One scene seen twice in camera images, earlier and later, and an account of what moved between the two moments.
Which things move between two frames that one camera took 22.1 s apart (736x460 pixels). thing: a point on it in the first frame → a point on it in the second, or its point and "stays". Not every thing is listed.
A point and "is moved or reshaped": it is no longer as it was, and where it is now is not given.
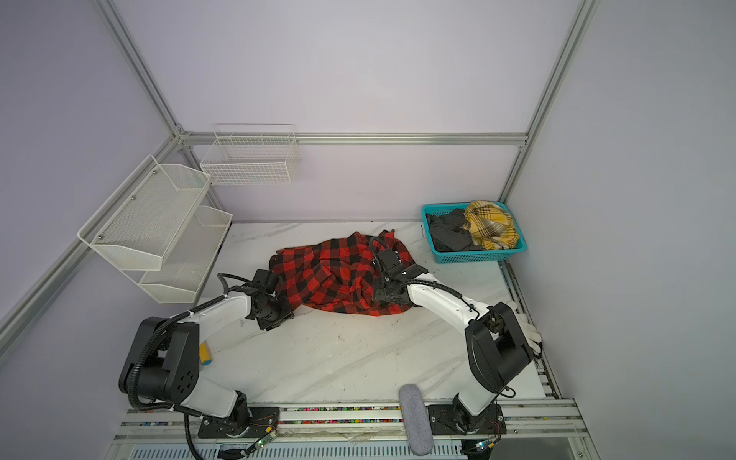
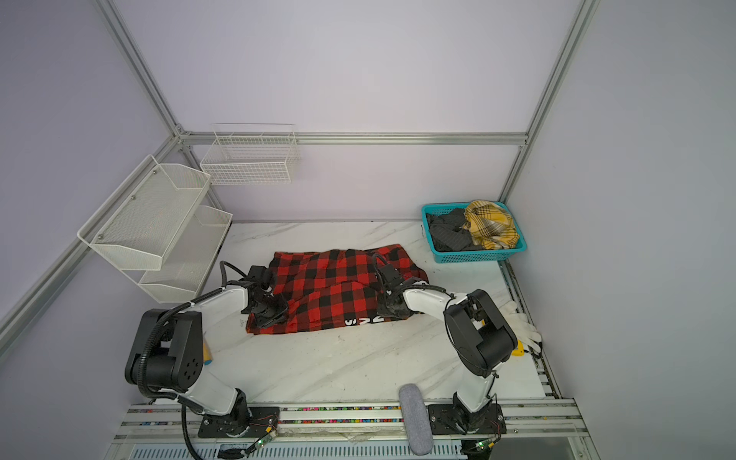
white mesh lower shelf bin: [190, 259] stays
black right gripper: [378, 290] → [381, 310]
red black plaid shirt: [337, 274] is moved or reshaped
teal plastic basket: [205, 354] stays
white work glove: [529, 329] stays
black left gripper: [286, 312] stays
